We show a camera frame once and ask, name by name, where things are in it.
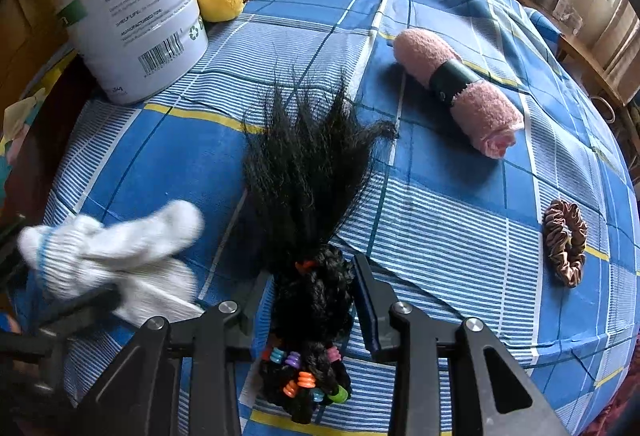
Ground black braided hairpiece with beads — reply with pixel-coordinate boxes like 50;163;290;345
241;76;400;422

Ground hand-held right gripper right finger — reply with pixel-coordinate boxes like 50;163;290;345
351;254;571;436

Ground black strap on towel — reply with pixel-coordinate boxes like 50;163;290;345
430;57;484;107

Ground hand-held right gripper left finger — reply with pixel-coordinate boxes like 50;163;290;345
75;273;274;436

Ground wooden desk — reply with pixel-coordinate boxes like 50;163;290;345
555;33;640;118

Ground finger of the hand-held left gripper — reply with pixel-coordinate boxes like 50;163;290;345
30;288;124;342

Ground blue plaid blanket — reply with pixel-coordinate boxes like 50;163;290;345
15;0;640;436

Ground yellow packaging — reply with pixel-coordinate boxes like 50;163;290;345
0;86;47;197

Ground pink rolled towel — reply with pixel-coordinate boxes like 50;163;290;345
392;28;525;161

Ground white knit gloves bundle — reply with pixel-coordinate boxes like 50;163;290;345
17;199;206;328

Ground white metal tin can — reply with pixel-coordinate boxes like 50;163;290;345
44;0;210;106

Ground beige curtain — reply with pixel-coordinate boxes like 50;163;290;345
585;0;640;83

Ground clear containers on desk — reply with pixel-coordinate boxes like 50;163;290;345
537;0;584;35

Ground brown satin scrunchie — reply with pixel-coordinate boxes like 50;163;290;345
543;198;588;288

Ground white basket with handle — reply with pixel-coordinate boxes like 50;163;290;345
594;95;622;123

